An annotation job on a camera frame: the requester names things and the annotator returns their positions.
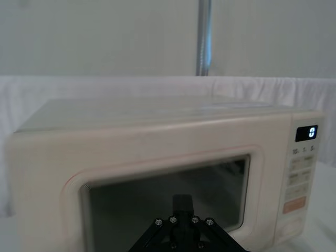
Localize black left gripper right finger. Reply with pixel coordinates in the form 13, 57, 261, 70
183, 194, 244, 252

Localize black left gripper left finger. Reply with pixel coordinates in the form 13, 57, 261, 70
128, 194, 184, 252

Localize grey striped post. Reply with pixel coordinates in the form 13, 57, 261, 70
195, 0, 213, 77

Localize pale smooth backdrop curtain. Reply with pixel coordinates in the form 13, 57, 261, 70
0, 0, 336, 78

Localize cream microwave oven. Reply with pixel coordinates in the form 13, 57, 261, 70
4, 98, 326, 252

